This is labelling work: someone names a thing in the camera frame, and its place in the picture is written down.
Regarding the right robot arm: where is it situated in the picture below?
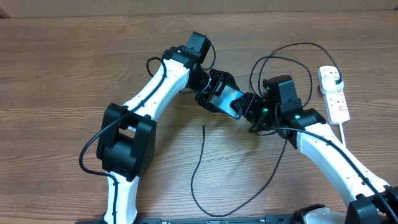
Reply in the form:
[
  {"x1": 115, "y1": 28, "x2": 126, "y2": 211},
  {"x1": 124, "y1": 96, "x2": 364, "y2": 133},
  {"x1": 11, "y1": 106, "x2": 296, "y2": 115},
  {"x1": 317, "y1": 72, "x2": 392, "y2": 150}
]
[{"x1": 230, "y1": 75, "x2": 397, "y2": 223}]

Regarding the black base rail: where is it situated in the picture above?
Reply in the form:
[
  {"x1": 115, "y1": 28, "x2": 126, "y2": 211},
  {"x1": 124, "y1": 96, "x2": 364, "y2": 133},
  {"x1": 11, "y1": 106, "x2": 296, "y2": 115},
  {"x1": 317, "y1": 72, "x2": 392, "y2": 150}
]
[{"x1": 75, "y1": 213, "x2": 299, "y2": 224}]

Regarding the blue Samsung Galaxy smartphone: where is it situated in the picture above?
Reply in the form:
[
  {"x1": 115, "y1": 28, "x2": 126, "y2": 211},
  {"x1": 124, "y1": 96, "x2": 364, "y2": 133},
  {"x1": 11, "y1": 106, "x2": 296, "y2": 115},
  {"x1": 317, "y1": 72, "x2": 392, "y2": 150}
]
[{"x1": 210, "y1": 85, "x2": 244, "y2": 119}]

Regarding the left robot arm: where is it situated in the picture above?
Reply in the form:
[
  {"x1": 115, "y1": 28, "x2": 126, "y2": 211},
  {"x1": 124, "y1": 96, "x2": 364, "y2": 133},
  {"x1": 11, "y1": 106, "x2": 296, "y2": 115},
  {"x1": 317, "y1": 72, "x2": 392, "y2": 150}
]
[{"x1": 96, "y1": 32, "x2": 243, "y2": 223}]

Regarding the black USB charging cable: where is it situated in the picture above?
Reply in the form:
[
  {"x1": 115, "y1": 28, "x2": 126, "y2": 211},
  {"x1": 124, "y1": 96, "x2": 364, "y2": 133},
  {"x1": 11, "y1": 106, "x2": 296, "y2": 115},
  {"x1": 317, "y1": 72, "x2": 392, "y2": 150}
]
[{"x1": 190, "y1": 42, "x2": 343, "y2": 218}]

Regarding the white power strip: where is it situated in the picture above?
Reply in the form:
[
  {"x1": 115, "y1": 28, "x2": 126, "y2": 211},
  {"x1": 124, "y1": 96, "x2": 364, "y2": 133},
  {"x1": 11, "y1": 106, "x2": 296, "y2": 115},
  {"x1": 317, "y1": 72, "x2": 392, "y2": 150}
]
[{"x1": 317, "y1": 66, "x2": 350, "y2": 124}]

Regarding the white USB charger plug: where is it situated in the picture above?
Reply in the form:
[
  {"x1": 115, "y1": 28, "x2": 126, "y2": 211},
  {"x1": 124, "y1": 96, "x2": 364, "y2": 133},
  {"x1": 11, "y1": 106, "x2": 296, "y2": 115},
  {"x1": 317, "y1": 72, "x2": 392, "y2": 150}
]
[{"x1": 320, "y1": 77, "x2": 345, "y2": 94}]

